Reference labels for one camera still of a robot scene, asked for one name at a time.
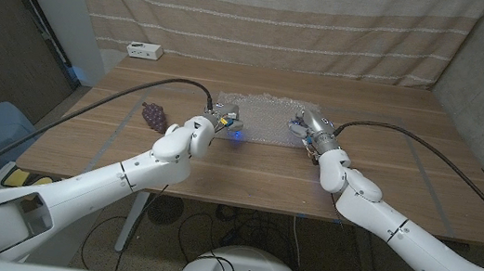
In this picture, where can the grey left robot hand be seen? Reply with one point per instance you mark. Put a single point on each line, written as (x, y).
(228, 116)

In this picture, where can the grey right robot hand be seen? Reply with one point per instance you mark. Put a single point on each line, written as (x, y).
(318, 129)

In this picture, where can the clear bubble wrap sheet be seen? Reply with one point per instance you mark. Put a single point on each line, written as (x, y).
(268, 115)

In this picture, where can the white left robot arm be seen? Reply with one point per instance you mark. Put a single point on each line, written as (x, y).
(99, 187)

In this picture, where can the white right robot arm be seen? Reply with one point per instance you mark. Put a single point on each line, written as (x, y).
(389, 225)

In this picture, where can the purple toy grapes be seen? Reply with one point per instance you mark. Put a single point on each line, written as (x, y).
(154, 117)

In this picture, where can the white power strip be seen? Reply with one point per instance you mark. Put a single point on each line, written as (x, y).
(144, 51)

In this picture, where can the beige striped backdrop curtain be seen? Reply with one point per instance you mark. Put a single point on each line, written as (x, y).
(276, 18)

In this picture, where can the black round floor fan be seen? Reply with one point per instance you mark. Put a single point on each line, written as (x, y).
(165, 210)

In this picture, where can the white table leg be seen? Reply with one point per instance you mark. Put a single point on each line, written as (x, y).
(365, 264)
(132, 224)

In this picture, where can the yellow foam pad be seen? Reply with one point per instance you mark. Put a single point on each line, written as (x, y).
(17, 177)
(41, 181)

